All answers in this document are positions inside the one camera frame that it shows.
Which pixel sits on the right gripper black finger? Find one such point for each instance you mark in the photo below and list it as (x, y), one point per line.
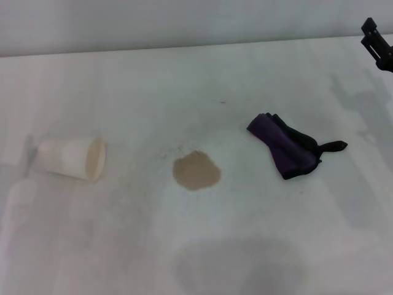
(368, 46)
(369, 25)

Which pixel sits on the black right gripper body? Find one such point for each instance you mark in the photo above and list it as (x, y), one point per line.
(387, 60)

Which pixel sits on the purple rag with black trim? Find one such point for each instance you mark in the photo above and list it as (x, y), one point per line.
(285, 147)

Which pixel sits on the white paper cup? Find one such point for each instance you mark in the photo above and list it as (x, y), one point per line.
(61, 156)

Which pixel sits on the brown water stain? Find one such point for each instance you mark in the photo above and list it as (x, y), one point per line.
(196, 172)

